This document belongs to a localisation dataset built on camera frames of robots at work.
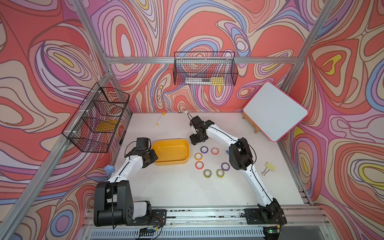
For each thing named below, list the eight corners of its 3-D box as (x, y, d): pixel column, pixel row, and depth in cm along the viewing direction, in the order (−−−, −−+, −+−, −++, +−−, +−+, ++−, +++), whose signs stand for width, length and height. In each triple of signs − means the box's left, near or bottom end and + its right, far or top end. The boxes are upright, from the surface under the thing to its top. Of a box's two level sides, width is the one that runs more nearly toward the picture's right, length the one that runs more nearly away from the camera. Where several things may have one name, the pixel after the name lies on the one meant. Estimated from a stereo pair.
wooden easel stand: (255, 134, 108) (257, 130, 105) (240, 116, 119) (241, 112, 116) (258, 133, 109) (260, 129, 105) (242, 116, 120) (244, 112, 117)
